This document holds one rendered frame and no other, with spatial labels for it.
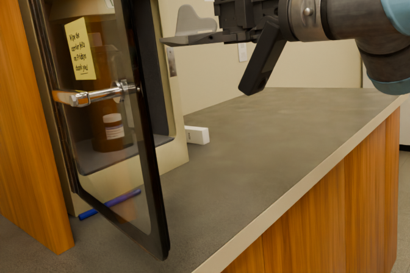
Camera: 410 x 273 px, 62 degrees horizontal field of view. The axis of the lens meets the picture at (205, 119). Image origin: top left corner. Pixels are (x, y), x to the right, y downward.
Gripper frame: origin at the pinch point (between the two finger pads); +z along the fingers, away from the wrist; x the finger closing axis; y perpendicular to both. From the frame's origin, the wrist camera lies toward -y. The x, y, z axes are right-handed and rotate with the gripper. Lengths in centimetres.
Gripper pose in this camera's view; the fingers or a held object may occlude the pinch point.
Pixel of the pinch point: (191, 41)
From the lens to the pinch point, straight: 60.0
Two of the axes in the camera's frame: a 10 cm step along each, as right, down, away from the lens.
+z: -7.5, -0.8, 6.5
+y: -1.1, -9.7, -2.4
